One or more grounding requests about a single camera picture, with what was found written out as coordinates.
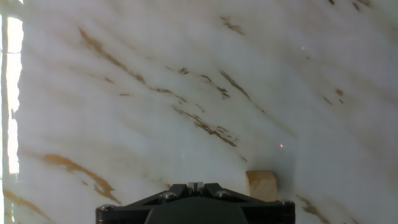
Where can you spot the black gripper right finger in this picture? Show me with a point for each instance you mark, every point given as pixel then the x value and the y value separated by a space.
pixel 267 214

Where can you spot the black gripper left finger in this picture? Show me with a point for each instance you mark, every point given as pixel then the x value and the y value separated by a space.
pixel 124 214

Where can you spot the small wooden block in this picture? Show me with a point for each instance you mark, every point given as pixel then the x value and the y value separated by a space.
pixel 261 185

